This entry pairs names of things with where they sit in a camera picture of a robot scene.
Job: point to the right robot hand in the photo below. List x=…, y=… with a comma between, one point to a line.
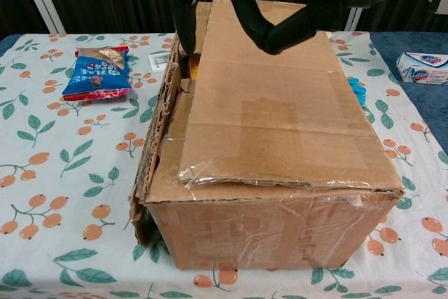
x=280, y=36

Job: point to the brown cardboard box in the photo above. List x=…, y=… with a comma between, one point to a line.
x=266, y=131

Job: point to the blue hand clapper toy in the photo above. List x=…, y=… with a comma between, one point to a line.
x=357, y=89

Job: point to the white soap box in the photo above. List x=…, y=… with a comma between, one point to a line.
x=423, y=68

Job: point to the packaged ruler protractor set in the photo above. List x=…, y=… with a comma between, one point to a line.
x=159, y=61

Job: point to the blue snack bag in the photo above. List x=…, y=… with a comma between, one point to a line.
x=96, y=76

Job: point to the floral tablecloth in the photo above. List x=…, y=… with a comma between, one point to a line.
x=70, y=159

